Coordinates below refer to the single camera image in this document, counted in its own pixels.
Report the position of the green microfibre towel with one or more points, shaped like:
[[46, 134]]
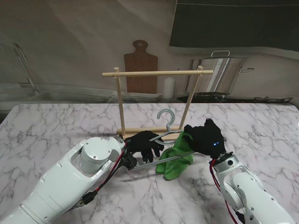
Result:
[[174, 168]]

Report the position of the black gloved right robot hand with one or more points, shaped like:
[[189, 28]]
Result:
[[205, 140]]

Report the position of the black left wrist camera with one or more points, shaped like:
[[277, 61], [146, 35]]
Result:
[[129, 162]]

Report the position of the wooden hanging rack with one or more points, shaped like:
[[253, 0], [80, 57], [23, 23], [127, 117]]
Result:
[[151, 73]]

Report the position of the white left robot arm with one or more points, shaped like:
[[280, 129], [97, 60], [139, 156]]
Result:
[[65, 182]]

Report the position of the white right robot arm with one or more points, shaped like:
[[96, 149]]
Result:
[[243, 186]]

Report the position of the grey plastic clothes hanger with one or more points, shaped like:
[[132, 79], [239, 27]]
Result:
[[172, 116]]

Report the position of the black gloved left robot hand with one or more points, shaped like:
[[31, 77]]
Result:
[[144, 142]]

